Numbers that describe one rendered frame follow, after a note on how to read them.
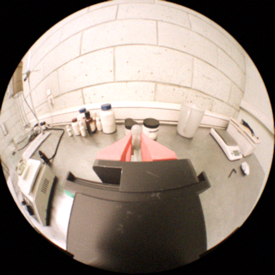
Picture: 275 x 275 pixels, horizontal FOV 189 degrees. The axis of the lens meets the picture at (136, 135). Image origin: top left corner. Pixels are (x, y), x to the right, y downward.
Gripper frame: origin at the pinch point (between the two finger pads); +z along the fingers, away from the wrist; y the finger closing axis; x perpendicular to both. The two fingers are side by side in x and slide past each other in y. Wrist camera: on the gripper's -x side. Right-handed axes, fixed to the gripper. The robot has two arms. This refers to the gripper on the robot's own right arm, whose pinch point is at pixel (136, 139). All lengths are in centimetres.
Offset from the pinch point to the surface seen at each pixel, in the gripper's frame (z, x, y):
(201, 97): 37, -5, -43
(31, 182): -12.2, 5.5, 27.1
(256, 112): 11, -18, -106
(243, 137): 6, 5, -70
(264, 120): -1, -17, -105
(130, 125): 19.4, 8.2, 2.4
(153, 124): 17.9, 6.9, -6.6
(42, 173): -7.1, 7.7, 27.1
